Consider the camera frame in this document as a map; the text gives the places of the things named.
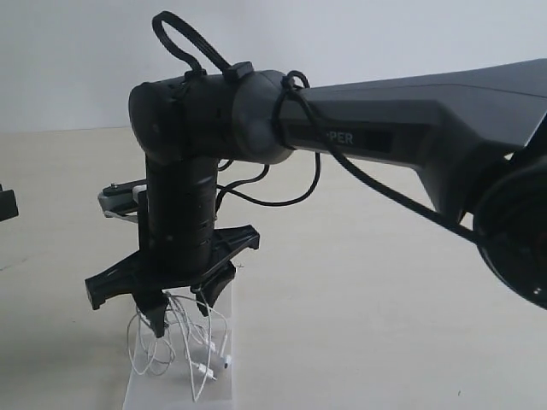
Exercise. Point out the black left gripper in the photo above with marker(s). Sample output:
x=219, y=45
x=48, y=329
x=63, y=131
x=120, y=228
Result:
x=8, y=204

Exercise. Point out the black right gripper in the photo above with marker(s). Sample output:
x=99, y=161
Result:
x=179, y=245

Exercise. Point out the white wired earphones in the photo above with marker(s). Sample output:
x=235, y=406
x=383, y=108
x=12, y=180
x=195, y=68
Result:
x=195, y=352

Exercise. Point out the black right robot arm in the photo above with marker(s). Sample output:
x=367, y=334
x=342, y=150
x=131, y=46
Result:
x=466, y=150

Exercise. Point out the clear plastic box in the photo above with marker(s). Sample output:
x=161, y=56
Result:
x=147, y=393

